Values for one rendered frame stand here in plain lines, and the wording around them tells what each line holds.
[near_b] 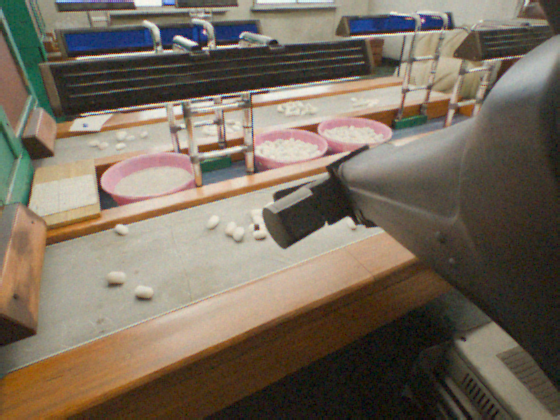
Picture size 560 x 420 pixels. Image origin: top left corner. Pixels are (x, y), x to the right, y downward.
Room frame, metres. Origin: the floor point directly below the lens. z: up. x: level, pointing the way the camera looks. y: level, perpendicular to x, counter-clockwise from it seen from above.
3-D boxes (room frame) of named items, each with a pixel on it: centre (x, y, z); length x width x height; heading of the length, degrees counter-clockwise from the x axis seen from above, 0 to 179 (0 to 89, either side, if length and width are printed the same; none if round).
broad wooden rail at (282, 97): (1.60, 0.08, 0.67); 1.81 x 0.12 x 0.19; 118
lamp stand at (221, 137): (1.09, 0.30, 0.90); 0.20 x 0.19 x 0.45; 118
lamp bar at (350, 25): (1.61, -0.52, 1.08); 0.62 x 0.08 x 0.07; 118
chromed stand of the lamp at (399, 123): (1.54, -0.56, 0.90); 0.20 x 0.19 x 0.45; 118
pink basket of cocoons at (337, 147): (1.17, -0.28, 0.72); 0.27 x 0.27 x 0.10
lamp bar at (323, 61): (0.66, 0.08, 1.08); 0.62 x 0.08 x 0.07; 118
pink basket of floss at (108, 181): (0.83, 0.36, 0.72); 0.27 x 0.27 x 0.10
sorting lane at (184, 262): (0.81, -0.33, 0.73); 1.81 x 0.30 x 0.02; 118
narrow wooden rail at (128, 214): (0.97, -0.25, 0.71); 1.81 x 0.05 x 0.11; 118
